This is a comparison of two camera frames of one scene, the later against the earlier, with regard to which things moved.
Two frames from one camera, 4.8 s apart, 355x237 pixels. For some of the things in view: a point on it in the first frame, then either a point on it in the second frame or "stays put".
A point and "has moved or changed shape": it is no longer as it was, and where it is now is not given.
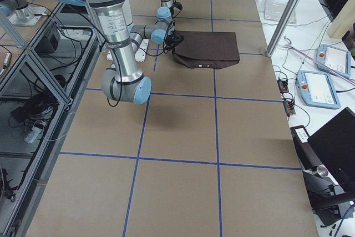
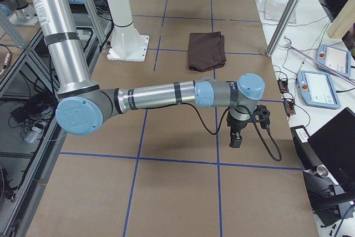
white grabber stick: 290,46 stays put
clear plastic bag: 274,9 stays put
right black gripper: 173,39 → 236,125
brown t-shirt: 213,50 has moved or changed shape
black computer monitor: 334,145 stays put
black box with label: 308,156 stays put
